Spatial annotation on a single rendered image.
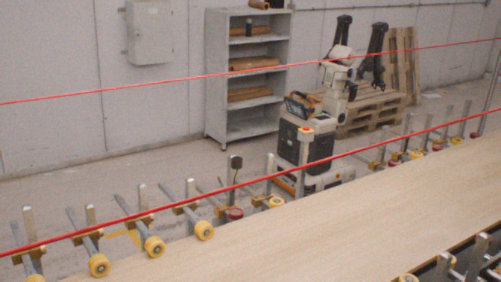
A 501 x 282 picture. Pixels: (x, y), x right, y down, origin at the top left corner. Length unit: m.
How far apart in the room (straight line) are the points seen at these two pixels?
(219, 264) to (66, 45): 3.09
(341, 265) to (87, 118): 3.38
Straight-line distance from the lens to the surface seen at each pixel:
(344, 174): 4.35
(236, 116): 5.64
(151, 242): 2.05
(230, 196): 2.44
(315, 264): 2.08
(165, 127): 5.20
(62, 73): 4.65
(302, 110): 3.93
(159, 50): 4.66
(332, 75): 4.17
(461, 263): 2.67
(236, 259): 2.06
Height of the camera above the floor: 2.19
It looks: 23 degrees down
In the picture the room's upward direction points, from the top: 3 degrees clockwise
